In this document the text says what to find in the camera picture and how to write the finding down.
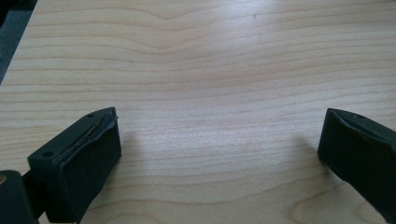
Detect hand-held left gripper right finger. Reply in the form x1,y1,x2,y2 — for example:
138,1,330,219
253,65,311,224
317,107,396,224

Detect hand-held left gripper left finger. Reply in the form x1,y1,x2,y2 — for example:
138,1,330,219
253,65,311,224
27,106,122,224

